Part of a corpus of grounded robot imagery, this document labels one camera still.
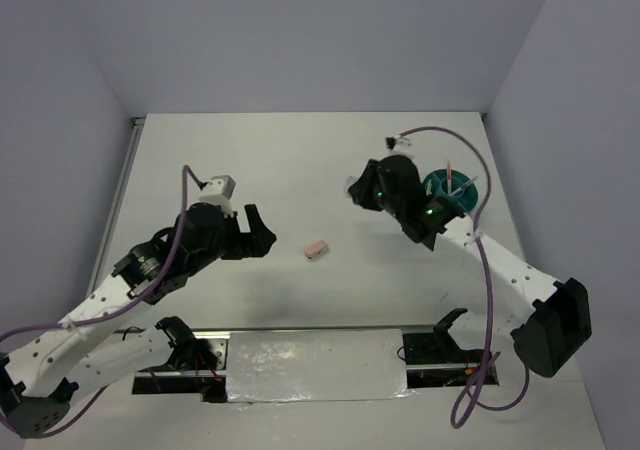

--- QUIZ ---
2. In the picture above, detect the red highlighter pen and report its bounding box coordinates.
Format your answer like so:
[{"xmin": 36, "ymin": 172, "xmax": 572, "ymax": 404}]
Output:
[{"xmin": 446, "ymin": 160, "xmax": 453, "ymax": 195}]

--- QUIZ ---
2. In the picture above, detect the clear tape roll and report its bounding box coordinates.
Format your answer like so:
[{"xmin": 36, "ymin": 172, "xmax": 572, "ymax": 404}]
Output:
[{"xmin": 343, "ymin": 176, "xmax": 355, "ymax": 198}]

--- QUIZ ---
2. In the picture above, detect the clear ballpoint pen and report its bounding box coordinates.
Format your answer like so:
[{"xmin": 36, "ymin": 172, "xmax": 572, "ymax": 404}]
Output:
[{"xmin": 450, "ymin": 176, "xmax": 478, "ymax": 196}]

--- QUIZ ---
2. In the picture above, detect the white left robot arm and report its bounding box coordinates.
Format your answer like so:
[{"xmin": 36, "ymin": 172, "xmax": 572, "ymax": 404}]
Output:
[{"xmin": 1, "ymin": 203, "xmax": 277, "ymax": 439}]

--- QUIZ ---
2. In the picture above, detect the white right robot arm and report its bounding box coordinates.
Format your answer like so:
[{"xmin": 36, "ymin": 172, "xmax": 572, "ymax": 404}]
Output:
[{"xmin": 348, "ymin": 154, "xmax": 592, "ymax": 378}]

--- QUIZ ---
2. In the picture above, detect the teal round desk organizer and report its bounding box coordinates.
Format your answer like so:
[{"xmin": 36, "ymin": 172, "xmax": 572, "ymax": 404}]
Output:
[{"xmin": 422, "ymin": 168, "xmax": 479, "ymax": 214}]

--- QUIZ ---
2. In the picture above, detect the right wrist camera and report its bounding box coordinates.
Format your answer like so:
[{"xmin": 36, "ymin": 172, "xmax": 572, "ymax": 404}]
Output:
[{"xmin": 385, "ymin": 135, "xmax": 413, "ymax": 159}]

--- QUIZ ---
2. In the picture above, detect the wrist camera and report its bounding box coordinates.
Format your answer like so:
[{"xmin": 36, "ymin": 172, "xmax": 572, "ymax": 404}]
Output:
[
  {"xmin": 385, "ymin": 135, "xmax": 413, "ymax": 159},
  {"xmin": 198, "ymin": 175, "xmax": 236, "ymax": 216}
]

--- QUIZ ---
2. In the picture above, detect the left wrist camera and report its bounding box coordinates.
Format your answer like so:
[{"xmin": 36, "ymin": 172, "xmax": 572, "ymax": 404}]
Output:
[{"xmin": 198, "ymin": 175, "xmax": 236, "ymax": 216}]

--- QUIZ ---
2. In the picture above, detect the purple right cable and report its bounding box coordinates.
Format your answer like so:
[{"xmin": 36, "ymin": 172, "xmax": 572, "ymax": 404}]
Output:
[{"xmin": 394, "ymin": 126, "xmax": 531, "ymax": 430}]

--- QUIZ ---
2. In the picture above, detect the aluminium table rail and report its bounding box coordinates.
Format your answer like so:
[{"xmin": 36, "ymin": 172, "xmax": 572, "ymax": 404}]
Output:
[{"xmin": 89, "ymin": 115, "xmax": 146, "ymax": 291}]

